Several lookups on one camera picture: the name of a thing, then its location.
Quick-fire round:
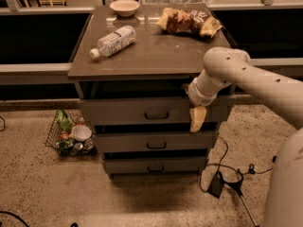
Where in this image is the grey middle drawer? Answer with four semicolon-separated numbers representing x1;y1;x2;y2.
93;131;218;153

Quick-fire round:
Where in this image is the grey drawer cabinet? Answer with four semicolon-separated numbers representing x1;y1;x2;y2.
68;5;235;163

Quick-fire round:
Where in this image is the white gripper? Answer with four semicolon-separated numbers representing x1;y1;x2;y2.
181;78;218;132

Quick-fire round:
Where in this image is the green snack bag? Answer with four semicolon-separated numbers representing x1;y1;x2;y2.
55;110;72;132

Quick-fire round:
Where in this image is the black cable bottom left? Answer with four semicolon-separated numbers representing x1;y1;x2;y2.
0;210;31;227

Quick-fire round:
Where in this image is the crumpled chip bag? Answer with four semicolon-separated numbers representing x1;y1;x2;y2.
156;8;222;38

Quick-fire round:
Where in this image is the grey bottom drawer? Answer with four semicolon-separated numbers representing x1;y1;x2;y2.
103;156;208;174

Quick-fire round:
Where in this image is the black power adapter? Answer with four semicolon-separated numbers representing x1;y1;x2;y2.
207;172;224;199

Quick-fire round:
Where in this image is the white cup in basket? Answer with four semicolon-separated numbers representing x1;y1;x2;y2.
72;125;92;142

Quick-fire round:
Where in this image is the beige ceramic bowl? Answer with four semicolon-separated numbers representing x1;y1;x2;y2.
110;0;140;17

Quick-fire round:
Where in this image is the grey drawer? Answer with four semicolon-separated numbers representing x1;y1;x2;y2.
78;95;237;126
103;156;208;174
93;131;218;153

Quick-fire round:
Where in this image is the black wire basket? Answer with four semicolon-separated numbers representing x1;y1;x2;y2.
45;109;97;157

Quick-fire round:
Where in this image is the clear plastic water bottle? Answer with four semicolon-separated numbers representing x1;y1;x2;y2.
90;26;136;59

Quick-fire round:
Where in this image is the metal tripod leg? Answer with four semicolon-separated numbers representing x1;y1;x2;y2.
218;171;260;227

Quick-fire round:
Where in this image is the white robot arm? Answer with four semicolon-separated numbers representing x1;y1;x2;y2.
186;47;303;227

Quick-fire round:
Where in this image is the grey top drawer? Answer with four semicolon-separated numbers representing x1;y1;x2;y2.
78;95;237;126

